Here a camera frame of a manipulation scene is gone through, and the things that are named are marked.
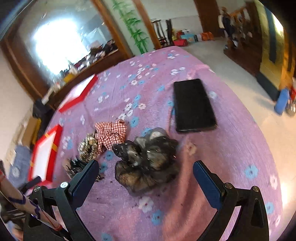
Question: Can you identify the blue patterned cloth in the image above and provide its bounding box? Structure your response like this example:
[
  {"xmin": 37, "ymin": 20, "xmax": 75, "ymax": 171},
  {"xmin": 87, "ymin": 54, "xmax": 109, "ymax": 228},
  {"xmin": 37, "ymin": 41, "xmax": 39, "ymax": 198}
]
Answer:
[{"xmin": 9, "ymin": 145, "xmax": 31, "ymax": 188}]

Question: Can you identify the bamboo painted glass panel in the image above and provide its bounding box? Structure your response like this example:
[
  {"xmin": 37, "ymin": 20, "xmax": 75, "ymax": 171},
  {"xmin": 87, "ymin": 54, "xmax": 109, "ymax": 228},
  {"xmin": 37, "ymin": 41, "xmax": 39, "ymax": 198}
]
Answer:
[{"xmin": 105, "ymin": 0, "xmax": 154, "ymax": 55}]

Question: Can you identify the wooden dresser counter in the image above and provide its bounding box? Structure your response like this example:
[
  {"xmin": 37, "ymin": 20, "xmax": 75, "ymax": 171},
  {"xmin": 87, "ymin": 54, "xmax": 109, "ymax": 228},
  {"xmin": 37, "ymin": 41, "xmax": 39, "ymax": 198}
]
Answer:
[{"xmin": 41, "ymin": 44, "xmax": 133, "ymax": 109}]

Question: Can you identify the dark wooden chair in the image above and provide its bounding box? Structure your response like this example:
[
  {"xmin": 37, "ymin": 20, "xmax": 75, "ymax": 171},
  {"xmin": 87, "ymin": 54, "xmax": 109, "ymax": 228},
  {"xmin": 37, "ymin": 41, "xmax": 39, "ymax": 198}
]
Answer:
[{"xmin": 151, "ymin": 20, "xmax": 174, "ymax": 48}]

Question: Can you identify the red box on floor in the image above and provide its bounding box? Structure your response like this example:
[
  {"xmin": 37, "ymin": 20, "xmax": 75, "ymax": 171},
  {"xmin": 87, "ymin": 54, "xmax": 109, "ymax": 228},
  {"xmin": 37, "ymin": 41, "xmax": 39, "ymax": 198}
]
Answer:
[{"xmin": 174, "ymin": 39, "xmax": 188, "ymax": 47}]

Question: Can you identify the leopard print hair tie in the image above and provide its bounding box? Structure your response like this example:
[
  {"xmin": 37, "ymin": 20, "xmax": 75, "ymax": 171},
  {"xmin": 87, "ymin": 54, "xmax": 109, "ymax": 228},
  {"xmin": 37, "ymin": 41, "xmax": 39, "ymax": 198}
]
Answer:
[{"xmin": 77, "ymin": 133, "xmax": 99, "ymax": 163}]

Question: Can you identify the wooden framed mirror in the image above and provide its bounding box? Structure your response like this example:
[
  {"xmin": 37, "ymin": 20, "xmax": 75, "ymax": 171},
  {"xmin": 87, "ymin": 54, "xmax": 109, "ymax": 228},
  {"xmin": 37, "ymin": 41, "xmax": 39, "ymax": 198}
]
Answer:
[{"xmin": 1, "ymin": 1, "xmax": 133, "ymax": 103}]

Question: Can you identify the black spiky hair clip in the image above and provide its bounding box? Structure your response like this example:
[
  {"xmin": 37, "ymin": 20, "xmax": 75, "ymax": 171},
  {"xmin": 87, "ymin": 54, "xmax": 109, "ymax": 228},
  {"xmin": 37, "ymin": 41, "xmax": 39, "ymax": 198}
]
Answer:
[{"xmin": 62, "ymin": 156, "xmax": 90, "ymax": 179}]

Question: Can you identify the black smartphone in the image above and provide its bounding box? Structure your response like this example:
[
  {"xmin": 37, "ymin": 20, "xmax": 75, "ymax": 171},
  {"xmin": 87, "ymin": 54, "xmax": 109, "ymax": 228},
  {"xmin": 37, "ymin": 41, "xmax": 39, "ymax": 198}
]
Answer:
[{"xmin": 173, "ymin": 79, "xmax": 217, "ymax": 133}]

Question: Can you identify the pink floral bedspread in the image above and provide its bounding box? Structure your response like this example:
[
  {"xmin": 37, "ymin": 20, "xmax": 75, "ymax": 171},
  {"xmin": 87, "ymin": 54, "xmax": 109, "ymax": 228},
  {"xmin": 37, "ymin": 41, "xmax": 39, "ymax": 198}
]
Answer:
[{"xmin": 48, "ymin": 47, "xmax": 282, "ymax": 240}]

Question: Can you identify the red plaid scrunchie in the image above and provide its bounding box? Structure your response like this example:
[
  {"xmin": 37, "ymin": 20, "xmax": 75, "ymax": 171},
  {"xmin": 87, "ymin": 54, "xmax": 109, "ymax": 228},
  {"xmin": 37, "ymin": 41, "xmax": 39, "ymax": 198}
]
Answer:
[{"xmin": 94, "ymin": 119, "xmax": 127, "ymax": 154}]

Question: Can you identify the red gift box lid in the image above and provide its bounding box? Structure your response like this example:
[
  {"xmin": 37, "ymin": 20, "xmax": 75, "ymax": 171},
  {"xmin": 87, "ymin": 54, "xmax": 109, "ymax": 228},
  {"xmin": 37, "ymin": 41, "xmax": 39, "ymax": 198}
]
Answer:
[{"xmin": 57, "ymin": 74, "xmax": 98, "ymax": 113}]

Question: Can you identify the dark organza scrunchie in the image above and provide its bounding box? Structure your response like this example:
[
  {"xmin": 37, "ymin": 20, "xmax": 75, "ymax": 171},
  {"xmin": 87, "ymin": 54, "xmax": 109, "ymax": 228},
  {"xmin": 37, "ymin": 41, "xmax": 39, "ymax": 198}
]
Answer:
[{"xmin": 112, "ymin": 128, "xmax": 179, "ymax": 196}]

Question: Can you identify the red open gift box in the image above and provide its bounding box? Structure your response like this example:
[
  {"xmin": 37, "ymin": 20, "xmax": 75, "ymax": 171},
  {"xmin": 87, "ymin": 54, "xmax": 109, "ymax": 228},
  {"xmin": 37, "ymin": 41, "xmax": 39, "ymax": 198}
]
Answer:
[{"xmin": 28, "ymin": 125, "xmax": 63, "ymax": 185}]

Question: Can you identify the cardboard box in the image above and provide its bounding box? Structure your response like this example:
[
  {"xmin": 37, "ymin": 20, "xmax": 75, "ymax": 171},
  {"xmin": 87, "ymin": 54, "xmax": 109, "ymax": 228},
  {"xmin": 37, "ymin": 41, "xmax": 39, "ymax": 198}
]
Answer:
[{"xmin": 21, "ymin": 116, "xmax": 41, "ymax": 148}]

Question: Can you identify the wooden stair railing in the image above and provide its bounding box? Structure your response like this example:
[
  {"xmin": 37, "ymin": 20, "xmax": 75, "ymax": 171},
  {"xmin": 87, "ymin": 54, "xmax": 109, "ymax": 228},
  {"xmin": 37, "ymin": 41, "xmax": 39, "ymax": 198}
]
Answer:
[{"xmin": 224, "ymin": 1, "xmax": 262, "ymax": 76}]

